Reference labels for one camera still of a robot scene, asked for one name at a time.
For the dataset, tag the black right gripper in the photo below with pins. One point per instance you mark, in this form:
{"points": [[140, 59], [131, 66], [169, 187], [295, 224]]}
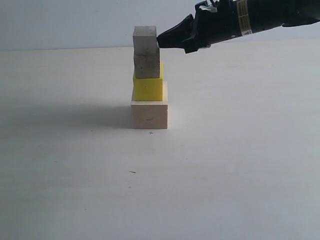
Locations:
{"points": [[214, 21]]}

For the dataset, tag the small wooden cube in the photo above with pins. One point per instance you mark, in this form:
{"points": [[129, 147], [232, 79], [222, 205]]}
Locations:
{"points": [[144, 39]]}

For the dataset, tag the medium wooden cube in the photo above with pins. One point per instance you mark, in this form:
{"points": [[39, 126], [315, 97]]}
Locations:
{"points": [[147, 66]]}

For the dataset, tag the yellow foam cube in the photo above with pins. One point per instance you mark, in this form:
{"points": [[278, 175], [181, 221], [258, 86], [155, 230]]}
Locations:
{"points": [[150, 89]]}

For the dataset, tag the large wooden cube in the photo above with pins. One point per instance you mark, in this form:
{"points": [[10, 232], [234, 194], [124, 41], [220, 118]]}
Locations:
{"points": [[150, 114]]}

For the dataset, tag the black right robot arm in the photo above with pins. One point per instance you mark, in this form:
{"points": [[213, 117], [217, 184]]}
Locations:
{"points": [[256, 16]]}

